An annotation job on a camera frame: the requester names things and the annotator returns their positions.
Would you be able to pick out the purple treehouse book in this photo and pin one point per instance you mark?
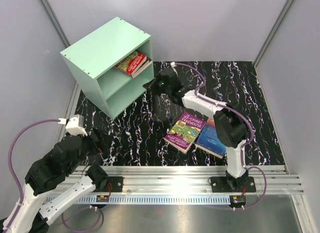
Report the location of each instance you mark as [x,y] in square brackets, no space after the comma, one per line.
[184,132]

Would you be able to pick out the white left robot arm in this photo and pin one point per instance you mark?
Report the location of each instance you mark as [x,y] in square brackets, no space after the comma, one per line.
[30,214]

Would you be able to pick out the white slotted cable duct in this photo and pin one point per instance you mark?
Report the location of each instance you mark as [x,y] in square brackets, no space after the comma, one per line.
[140,199]

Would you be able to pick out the red paperback book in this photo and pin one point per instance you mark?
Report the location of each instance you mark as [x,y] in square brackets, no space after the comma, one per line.
[131,63]

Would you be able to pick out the blue paperback book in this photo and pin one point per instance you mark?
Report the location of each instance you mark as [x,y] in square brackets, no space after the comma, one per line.
[209,142]

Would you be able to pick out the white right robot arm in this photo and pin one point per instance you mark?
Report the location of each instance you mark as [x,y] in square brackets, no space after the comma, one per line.
[231,126]

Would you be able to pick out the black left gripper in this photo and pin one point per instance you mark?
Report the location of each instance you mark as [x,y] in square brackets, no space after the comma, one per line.
[100,145]

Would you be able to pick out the mint green wooden shelf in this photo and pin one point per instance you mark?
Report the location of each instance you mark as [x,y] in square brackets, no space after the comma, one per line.
[92,62]

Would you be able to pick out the black paperback book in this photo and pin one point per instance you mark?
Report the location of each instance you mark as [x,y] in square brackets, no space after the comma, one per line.
[142,68]

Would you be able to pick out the aluminium mounting rail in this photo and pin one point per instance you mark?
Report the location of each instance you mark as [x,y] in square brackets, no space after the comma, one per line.
[194,180]

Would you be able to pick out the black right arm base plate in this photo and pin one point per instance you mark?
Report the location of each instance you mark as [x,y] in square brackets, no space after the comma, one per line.
[224,184]

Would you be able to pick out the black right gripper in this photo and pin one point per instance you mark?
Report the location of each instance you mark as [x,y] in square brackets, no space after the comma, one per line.
[149,85]

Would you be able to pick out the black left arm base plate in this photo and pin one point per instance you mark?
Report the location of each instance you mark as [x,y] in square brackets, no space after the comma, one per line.
[115,183]

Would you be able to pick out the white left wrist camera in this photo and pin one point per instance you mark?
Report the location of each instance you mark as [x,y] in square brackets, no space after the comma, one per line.
[74,125]

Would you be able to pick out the black marbled table mat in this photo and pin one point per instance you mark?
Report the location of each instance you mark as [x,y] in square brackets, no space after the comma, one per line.
[136,136]

